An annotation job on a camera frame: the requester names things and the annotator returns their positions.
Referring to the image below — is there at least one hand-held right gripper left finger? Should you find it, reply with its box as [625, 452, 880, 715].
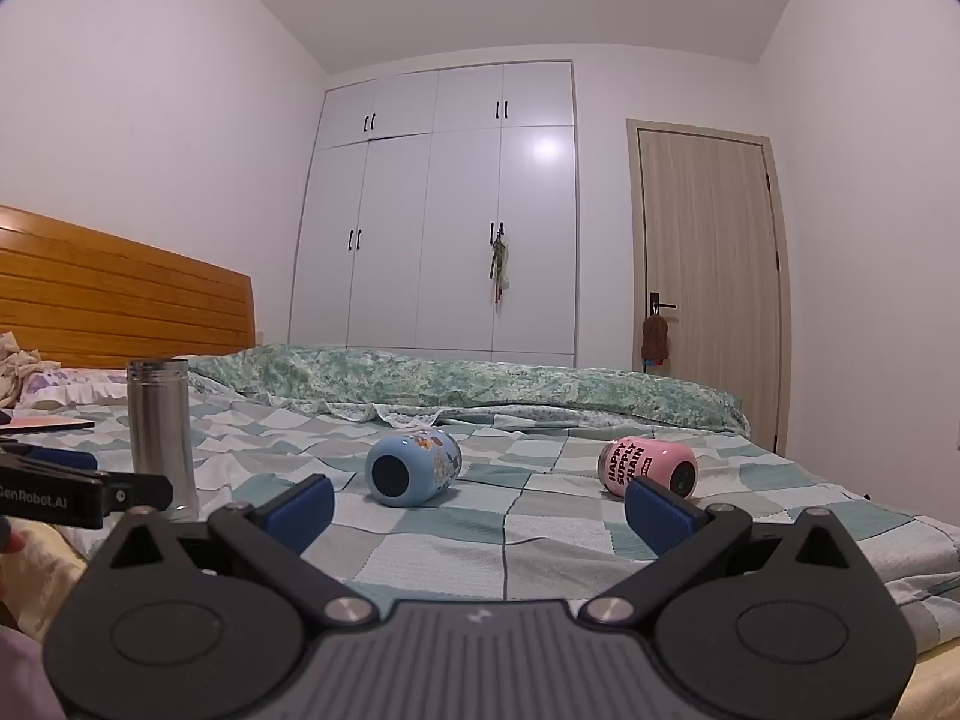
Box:
[111, 474, 377, 628]

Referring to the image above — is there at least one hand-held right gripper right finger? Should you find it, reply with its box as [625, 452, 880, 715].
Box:
[585, 478, 853, 628]

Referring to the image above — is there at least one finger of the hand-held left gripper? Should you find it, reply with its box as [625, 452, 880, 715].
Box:
[0, 442, 100, 473]
[103, 471, 174, 511]

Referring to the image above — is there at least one pink cup with black lettering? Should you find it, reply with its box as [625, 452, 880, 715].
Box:
[597, 435, 699, 500]

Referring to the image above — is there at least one blue cartoon print cup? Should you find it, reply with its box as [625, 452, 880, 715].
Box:
[364, 427, 463, 508]

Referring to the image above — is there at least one stainless steel thermos cup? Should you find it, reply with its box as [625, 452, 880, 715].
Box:
[126, 358, 200, 524]

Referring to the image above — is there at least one pink flat book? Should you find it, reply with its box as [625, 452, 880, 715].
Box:
[0, 409, 97, 437]

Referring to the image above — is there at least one pale yellow sheet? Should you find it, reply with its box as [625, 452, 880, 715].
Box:
[0, 521, 960, 720]

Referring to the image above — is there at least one purple floral pillow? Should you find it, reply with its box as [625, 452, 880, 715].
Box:
[18, 366, 130, 412]

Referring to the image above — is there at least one beige crumpled cloth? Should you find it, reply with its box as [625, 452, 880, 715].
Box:
[0, 329, 62, 410]

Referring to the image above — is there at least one checkered green bed sheet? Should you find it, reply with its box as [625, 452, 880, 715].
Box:
[0, 382, 960, 650]

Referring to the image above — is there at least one wooden headboard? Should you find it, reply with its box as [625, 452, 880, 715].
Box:
[0, 204, 254, 370]

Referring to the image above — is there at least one brown hanging pouch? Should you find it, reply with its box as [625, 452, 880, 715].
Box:
[640, 313, 671, 366]

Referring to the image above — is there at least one pink cloth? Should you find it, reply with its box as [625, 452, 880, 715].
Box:
[0, 626, 70, 720]

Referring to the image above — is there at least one green floral quilt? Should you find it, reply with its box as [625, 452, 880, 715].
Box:
[186, 344, 752, 436]

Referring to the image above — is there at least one light wooden door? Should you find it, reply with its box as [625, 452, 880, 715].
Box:
[625, 118, 790, 460]

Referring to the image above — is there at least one green hanging ornament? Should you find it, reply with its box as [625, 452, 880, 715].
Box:
[488, 232, 514, 306]

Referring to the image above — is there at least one white wardrobe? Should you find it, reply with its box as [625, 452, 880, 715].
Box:
[288, 60, 580, 370]

